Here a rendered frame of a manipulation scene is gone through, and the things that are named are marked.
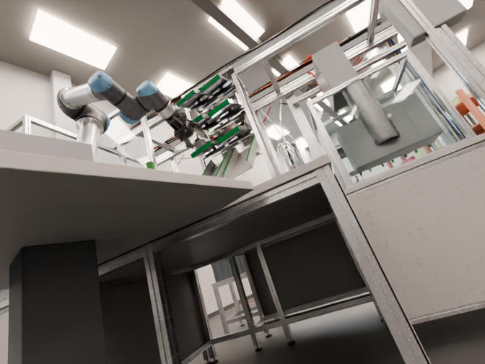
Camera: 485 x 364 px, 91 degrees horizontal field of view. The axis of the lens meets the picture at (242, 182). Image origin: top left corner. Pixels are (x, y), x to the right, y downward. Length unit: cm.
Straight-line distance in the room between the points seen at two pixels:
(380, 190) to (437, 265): 43
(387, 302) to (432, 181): 92
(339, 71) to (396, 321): 164
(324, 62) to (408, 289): 156
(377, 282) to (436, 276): 79
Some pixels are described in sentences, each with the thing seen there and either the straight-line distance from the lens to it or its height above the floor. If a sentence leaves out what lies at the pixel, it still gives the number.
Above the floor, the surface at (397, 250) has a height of 47.
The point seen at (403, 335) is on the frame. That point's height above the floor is 35.
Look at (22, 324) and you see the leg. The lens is 77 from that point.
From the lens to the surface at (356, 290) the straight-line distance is 250.
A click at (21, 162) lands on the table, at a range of 46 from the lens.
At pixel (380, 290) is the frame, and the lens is 79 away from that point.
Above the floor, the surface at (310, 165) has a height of 85.
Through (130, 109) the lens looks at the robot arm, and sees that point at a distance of 109.
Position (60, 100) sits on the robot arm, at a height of 152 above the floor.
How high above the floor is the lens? 61
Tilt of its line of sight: 20 degrees up
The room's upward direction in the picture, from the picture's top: 19 degrees counter-clockwise
